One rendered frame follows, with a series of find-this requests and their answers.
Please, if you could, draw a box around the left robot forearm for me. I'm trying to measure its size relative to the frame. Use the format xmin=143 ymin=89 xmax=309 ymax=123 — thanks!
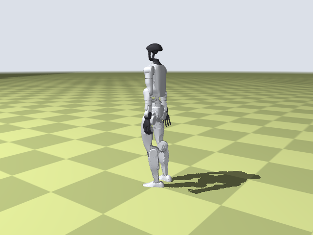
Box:
xmin=143 ymin=89 xmax=152 ymax=117

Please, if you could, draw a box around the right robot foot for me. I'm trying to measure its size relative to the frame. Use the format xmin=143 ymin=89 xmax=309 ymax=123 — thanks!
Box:
xmin=159 ymin=174 xmax=172 ymax=182

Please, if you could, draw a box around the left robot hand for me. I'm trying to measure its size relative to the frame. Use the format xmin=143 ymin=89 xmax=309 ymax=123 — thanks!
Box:
xmin=143 ymin=112 xmax=153 ymax=135

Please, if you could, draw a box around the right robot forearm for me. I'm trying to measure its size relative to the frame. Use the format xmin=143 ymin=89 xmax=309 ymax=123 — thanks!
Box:
xmin=160 ymin=92 xmax=167 ymax=111

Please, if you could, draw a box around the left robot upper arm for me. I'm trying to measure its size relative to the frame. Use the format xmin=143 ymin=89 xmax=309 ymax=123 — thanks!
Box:
xmin=144 ymin=66 xmax=155 ymax=96

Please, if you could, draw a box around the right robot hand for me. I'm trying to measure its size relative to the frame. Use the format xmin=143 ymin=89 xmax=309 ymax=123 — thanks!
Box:
xmin=163 ymin=108 xmax=171 ymax=127

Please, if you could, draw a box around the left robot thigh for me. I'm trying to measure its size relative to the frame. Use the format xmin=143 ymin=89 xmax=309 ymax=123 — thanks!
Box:
xmin=141 ymin=112 xmax=159 ymax=155

